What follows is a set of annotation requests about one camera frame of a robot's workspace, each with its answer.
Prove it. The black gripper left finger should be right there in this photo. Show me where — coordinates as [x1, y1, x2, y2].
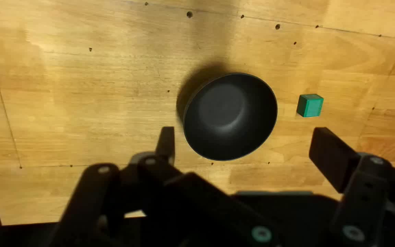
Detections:
[55, 125, 281, 247]

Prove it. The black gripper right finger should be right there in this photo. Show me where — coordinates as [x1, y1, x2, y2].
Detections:
[307, 126, 395, 247]

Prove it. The green block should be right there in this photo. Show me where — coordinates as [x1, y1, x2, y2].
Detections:
[295, 92, 325, 119]

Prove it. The black bowl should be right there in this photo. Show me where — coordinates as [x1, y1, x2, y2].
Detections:
[181, 73, 280, 162]

